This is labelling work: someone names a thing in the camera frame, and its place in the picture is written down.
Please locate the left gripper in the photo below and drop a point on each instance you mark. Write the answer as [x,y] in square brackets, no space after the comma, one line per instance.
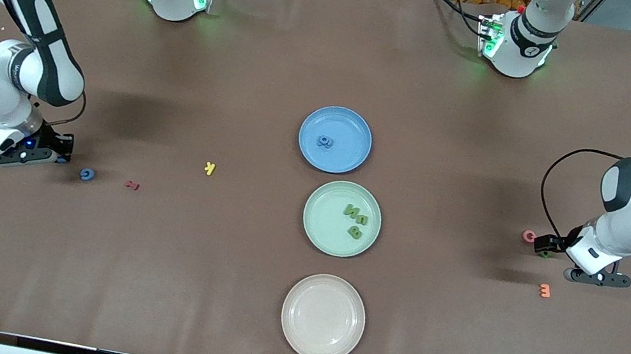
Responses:
[556,244]

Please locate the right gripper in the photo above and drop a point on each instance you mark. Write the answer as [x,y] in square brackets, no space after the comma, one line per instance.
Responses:
[50,141]

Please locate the green letter P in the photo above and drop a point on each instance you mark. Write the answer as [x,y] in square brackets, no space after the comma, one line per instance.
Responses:
[544,254]

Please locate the blue letter G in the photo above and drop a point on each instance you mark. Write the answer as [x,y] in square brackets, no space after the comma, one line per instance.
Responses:
[83,174]

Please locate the green letter U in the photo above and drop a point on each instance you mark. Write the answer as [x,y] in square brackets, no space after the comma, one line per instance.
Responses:
[361,220]

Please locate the green letter B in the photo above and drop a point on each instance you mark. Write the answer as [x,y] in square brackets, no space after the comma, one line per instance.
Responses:
[354,232]

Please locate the green letter N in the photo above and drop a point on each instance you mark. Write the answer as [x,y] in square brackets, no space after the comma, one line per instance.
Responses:
[352,211]

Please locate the blue number six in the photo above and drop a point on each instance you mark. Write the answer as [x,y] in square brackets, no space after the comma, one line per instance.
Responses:
[330,140]

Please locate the blue letter X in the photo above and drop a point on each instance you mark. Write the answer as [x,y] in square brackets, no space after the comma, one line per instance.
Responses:
[321,143]

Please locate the pink letter G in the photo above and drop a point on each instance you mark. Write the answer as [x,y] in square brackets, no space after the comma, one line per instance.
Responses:
[526,235]

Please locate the orange letter E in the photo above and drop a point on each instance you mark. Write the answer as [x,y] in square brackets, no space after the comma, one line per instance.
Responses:
[544,290]

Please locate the red letter I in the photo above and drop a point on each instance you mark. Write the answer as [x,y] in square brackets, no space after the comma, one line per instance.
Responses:
[132,185]

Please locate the yellow letter K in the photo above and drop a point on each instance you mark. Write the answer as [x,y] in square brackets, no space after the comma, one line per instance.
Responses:
[210,168]

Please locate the brown paper table cover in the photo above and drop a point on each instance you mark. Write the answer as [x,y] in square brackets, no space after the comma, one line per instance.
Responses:
[175,275]

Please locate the blue plate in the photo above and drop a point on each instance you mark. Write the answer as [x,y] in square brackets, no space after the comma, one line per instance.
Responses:
[356,132]

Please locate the light green plate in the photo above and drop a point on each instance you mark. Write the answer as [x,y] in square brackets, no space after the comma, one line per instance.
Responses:
[324,217]

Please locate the pale pink plate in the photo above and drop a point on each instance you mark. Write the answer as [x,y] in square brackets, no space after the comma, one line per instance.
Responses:
[323,318]

